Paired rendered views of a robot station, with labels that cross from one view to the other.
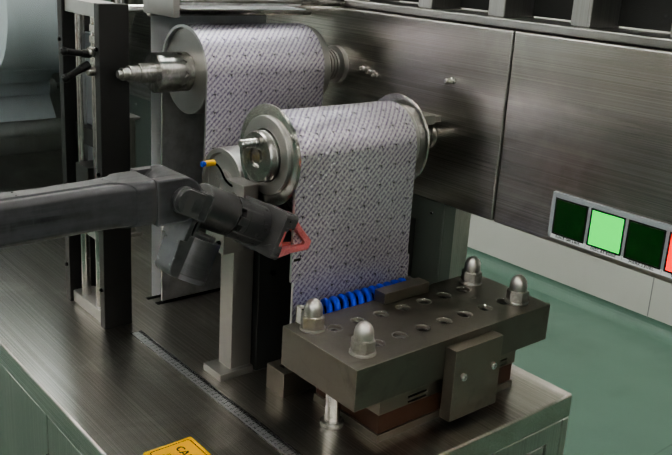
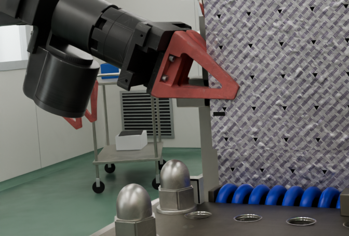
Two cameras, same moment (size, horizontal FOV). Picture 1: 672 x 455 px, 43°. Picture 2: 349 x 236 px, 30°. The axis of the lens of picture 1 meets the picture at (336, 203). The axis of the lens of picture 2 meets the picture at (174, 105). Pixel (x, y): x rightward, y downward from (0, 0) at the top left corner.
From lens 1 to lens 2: 1.06 m
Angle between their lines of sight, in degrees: 65
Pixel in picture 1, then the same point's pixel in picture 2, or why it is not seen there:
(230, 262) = (201, 123)
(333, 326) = (207, 216)
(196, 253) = (45, 70)
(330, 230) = (277, 75)
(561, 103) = not seen: outside the picture
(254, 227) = (113, 44)
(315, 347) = not seen: hidden behind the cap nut
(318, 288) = (265, 169)
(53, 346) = not seen: hidden behind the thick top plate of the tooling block
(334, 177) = not seen: outside the picture
